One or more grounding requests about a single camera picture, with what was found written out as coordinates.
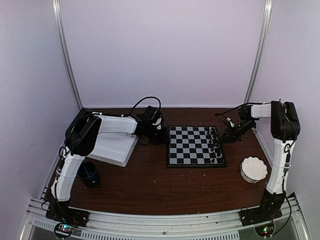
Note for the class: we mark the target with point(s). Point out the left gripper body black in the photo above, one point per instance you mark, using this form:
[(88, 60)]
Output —
[(156, 137)]

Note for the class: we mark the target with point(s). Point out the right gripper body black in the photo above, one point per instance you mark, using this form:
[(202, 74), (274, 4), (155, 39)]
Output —
[(236, 133)]

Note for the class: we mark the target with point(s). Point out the white plastic compartment tray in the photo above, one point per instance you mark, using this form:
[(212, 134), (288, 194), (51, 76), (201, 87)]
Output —
[(114, 148)]

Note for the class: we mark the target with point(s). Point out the black white chess board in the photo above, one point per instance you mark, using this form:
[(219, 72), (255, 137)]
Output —
[(194, 147)]

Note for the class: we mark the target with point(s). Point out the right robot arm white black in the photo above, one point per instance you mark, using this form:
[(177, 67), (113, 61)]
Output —
[(285, 128)]

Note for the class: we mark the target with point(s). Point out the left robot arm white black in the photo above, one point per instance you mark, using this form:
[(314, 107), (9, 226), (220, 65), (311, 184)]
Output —
[(80, 139)]

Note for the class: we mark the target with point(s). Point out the white scalloped bowl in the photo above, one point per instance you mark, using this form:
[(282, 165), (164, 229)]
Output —
[(253, 170)]

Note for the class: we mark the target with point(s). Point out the dark blue mug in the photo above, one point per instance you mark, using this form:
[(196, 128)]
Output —
[(89, 174)]

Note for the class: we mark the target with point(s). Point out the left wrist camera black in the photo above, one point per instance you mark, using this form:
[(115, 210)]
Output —
[(151, 115)]

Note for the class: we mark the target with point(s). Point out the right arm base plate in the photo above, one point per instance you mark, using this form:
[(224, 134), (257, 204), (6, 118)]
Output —
[(252, 216)]

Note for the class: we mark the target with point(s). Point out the aluminium front rail frame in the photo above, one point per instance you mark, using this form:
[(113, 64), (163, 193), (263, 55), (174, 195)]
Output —
[(225, 225)]

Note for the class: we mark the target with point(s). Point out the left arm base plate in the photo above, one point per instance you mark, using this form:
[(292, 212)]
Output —
[(66, 215)]

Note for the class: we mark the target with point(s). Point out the right aluminium corner post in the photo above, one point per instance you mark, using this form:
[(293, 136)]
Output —
[(263, 36)]

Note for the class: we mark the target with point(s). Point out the aluminium corner post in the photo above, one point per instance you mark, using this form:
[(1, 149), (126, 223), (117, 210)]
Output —
[(263, 36), (56, 5)]

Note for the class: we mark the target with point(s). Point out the left aluminium corner post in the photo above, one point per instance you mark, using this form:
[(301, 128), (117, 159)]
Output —
[(56, 5)]

